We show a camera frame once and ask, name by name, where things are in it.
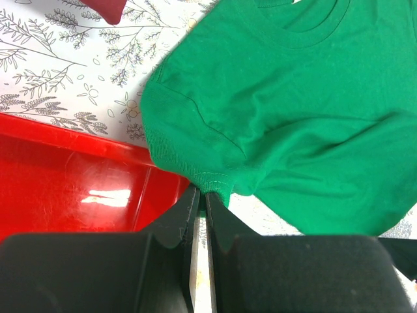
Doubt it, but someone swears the folded dark red t shirt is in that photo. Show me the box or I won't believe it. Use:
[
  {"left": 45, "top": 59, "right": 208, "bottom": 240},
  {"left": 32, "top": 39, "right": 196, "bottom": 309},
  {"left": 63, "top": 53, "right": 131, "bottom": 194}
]
[{"left": 81, "top": 0, "right": 127, "bottom": 25}]

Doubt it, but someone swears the red plastic tray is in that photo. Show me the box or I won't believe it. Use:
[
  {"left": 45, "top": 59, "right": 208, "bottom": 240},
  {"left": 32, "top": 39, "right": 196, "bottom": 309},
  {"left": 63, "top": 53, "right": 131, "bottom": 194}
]
[{"left": 1, "top": 114, "right": 188, "bottom": 239}]

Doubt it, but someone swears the floral table cloth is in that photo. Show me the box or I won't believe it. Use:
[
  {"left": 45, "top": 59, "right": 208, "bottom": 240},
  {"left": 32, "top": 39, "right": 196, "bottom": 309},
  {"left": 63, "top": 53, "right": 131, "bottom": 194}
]
[{"left": 1, "top": 1, "right": 416, "bottom": 312}]

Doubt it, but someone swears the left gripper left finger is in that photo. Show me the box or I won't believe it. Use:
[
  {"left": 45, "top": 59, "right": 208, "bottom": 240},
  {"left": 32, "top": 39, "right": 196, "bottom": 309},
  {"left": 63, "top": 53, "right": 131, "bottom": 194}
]
[{"left": 1, "top": 186, "right": 200, "bottom": 312}]

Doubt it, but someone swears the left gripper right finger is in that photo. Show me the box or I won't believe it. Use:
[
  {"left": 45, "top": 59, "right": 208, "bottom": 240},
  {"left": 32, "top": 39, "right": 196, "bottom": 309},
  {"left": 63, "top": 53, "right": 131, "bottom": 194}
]
[{"left": 205, "top": 192, "right": 416, "bottom": 312}]

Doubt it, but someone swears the green t shirt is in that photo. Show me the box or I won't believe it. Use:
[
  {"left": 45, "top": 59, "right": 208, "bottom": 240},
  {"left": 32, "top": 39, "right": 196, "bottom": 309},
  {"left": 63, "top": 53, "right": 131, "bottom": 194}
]
[{"left": 140, "top": 1, "right": 416, "bottom": 236}]

